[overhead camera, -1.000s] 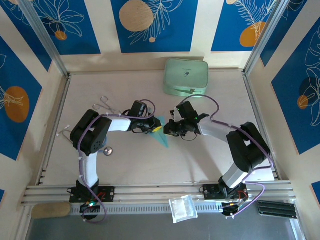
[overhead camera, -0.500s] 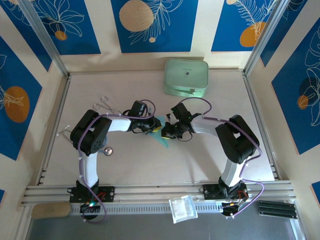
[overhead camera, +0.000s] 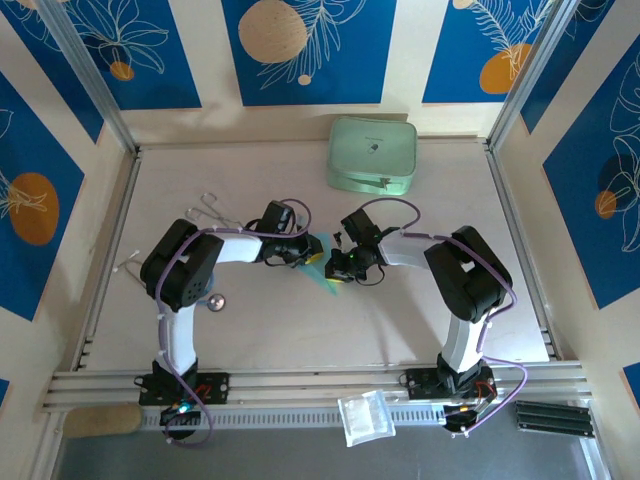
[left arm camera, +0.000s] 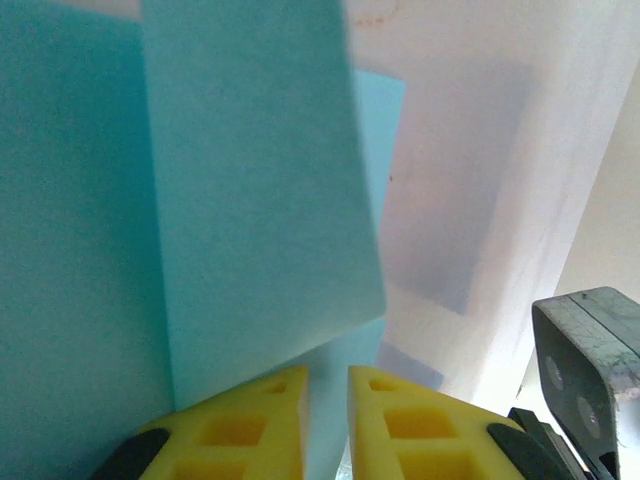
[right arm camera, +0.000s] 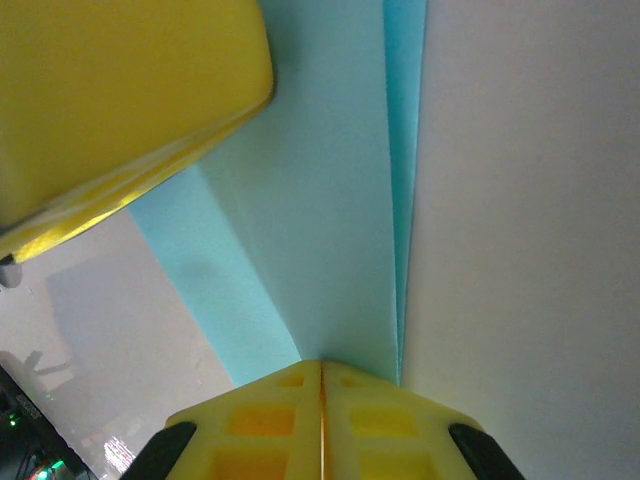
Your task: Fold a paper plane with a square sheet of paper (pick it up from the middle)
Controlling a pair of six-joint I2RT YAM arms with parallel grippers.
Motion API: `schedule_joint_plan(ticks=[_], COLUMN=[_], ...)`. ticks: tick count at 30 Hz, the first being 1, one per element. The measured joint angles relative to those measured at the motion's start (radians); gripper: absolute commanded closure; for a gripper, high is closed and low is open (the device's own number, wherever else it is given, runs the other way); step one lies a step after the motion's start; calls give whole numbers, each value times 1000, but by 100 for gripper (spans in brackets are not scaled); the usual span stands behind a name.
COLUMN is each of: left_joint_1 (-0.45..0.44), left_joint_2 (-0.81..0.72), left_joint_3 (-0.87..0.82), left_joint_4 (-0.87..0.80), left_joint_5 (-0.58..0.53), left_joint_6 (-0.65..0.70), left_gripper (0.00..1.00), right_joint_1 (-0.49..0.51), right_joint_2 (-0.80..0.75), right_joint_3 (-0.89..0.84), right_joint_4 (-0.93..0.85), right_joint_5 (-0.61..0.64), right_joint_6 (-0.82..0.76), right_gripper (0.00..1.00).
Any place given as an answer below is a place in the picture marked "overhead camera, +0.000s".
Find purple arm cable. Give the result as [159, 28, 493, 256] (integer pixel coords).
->
[152, 197, 314, 449]
[359, 198, 531, 434]

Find mint green zip pouch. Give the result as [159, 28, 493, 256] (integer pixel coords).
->
[325, 115, 419, 197]

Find light blue paper sheet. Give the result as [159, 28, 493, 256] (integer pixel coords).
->
[298, 232, 340, 297]

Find stethoscope with blue tube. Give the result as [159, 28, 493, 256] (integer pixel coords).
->
[112, 248, 227, 314]

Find clear plastic bag white contents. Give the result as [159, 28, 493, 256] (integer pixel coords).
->
[337, 388, 397, 448]

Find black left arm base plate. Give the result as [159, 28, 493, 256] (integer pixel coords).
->
[138, 370, 231, 407]

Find black connector board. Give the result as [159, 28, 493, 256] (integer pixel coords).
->
[441, 403, 484, 440]
[158, 403, 202, 442]

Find aluminium frame post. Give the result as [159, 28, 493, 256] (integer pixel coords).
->
[37, 0, 140, 154]
[487, 0, 586, 151]

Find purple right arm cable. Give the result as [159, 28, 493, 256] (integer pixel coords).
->
[359, 198, 531, 434]

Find metal forceps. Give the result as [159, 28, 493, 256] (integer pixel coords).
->
[184, 193, 246, 229]

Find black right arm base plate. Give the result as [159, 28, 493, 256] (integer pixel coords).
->
[405, 367, 499, 401]

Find aluminium side rail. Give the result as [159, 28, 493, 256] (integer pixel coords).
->
[69, 149, 144, 371]
[484, 143, 560, 362]

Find grey slotted cable duct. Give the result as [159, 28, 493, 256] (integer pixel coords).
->
[139, 405, 519, 431]

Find blue floral wall panel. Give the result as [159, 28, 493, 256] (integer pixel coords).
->
[49, 0, 203, 111]
[422, 0, 569, 105]
[542, 47, 640, 311]
[0, 72, 86, 322]
[221, 0, 398, 107]

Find black ribbed metal block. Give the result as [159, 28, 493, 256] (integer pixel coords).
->
[514, 399, 597, 440]

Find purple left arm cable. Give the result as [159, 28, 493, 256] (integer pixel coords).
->
[152, 197, 314, 449]

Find long aluminium rail with bases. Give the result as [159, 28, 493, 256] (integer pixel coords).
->
[42, 362, 594, 414]

